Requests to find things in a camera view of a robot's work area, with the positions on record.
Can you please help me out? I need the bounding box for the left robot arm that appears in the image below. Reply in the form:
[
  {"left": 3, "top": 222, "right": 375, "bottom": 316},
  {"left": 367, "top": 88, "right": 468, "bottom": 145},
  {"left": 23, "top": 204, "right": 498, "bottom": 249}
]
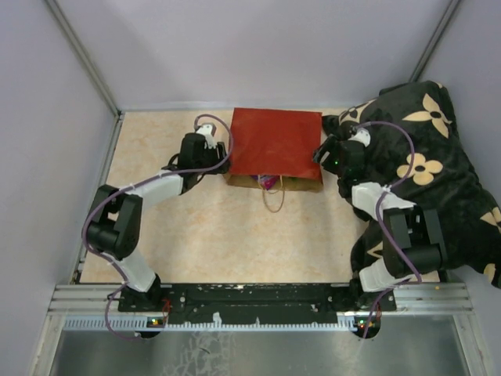
[{"left": 82, "top": 128, "right": 229, "bottom": 311}]

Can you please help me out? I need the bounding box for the purple snack packet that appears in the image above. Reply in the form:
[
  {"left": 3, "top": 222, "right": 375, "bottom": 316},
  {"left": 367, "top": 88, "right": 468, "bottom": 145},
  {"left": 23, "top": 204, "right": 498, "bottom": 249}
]
[{"left": 251, "top": 175, "right": 279, "bottom": 191}]

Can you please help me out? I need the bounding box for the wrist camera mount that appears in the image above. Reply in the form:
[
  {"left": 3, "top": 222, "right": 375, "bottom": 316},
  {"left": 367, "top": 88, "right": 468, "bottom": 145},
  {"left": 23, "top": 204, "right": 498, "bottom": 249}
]
[
  {"left": 194, "top": 123, "right": 217, "bottom": 149},
  {"left": 348, "top": 128, "right": 371, "bottom": 147}
]

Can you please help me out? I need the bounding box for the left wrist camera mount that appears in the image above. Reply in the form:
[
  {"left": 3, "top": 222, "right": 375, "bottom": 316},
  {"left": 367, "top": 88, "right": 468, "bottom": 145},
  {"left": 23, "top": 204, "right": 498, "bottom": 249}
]
[{"left": 194, "top": 123, "right": 217, "bottom": 149}]

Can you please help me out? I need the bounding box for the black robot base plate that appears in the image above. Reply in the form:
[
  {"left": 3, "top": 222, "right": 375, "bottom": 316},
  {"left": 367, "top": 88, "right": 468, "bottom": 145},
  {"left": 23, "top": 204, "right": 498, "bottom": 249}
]
[{"left": 118, "top": 280, "right": 378, "bottom": 325}]

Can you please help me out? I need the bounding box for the red paper bag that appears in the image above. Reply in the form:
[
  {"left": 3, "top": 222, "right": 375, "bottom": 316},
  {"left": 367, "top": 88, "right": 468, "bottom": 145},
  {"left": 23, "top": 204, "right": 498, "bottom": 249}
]
[{"left": 225, "top": 107, "right": 323, "bottom": 192}]

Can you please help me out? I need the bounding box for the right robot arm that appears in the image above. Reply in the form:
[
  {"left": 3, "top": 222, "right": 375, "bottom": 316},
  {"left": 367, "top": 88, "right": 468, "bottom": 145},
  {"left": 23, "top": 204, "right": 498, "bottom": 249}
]
[{"left": 313, "top": 129, "right": 447, "bottom": 310}]

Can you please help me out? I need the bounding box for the twisted paper bag handle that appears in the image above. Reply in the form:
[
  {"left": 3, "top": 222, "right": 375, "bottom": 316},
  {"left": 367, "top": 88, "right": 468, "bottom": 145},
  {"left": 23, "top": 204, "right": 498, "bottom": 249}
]
[{"left": 261, "top": 175, "right": 285, "bottom": 214}]

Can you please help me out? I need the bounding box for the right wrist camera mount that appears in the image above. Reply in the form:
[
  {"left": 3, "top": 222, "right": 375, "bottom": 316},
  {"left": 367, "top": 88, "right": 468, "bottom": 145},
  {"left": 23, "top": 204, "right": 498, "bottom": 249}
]
[{"left": 348, "top": 128, "right": 371, "bottom": 147}]

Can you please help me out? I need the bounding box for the black floral blanket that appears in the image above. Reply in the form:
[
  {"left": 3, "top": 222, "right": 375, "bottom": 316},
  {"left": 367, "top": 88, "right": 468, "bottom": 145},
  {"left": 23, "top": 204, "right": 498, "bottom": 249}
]
[{"left": 322, "top": 81, "right": 500, "bottom": 287}]

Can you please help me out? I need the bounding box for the aluminium frame rail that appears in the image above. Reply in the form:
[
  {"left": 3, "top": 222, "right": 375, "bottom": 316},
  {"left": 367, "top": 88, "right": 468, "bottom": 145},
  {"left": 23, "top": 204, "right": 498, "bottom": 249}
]
[{"left": 48, "top": 283, "right": 473, "bottom": 333}]

